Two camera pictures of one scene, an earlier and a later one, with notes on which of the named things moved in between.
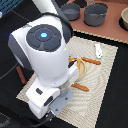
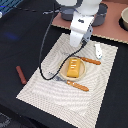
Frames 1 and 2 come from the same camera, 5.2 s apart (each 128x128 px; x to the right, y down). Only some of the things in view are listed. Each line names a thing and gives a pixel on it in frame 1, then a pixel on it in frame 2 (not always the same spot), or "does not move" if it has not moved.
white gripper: (43, 98) → (80, 29)
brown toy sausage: (21, 74) does not move
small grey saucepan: (71, 10) does not move
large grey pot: (94, 13) does not move
